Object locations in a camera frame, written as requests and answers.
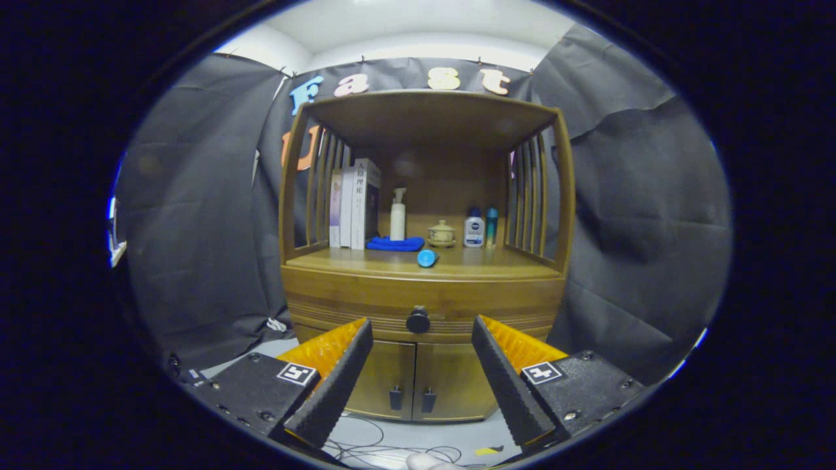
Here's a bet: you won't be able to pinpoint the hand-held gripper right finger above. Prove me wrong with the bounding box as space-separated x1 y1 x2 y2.
472 315 647 450

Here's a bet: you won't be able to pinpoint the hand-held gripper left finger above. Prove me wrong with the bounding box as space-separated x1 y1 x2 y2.
189 317 374 451

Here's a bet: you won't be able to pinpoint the wooden cabinet door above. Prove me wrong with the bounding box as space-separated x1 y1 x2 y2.
411 341 517 422
346 339 417 422

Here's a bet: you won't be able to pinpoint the wooden countertop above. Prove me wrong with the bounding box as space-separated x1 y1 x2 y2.
285 245 566 280

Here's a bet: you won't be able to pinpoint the wooden cabinet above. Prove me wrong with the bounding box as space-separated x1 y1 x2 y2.
280 89 577 424

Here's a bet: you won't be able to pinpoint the white lotion bottle blue cap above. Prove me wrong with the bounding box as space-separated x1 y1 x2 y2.
463 208 485 249

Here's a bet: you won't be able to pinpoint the blue folded cloth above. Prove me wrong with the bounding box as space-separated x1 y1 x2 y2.
366 236 426 253

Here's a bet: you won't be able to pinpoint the beige lidded ceramic teacup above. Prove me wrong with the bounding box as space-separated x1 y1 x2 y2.
428 220 457 248

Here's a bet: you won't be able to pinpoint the white pump bottle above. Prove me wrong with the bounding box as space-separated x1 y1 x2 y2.
390 188 407 242

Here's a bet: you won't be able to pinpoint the pale purple book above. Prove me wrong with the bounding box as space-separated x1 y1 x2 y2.
329 170 344 248

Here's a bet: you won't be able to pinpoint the white spine book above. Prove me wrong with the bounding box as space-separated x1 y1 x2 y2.
340 166 355 249

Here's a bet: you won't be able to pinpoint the dark cover book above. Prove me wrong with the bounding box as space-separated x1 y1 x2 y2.
351 158 381 251

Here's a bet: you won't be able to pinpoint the thin black floor cables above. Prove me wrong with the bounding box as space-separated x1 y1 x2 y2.
323 413 464 465

